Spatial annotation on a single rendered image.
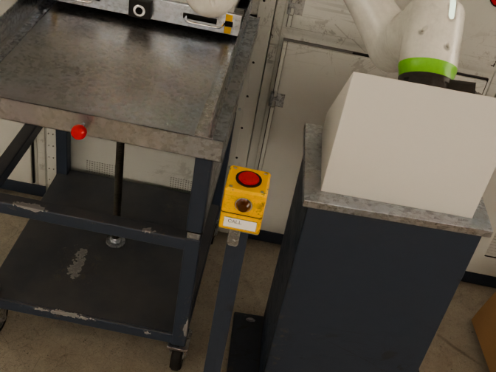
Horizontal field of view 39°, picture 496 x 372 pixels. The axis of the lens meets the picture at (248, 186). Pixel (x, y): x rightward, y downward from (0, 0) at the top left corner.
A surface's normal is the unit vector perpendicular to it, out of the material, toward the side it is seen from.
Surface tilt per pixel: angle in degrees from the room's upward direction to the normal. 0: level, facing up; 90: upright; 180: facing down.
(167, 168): 90
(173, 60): 0
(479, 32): 90
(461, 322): 0
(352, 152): 90
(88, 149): 90
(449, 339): 0
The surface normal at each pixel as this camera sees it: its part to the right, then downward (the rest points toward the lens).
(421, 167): -0.10, 0.59
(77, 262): 0.15, -0.79
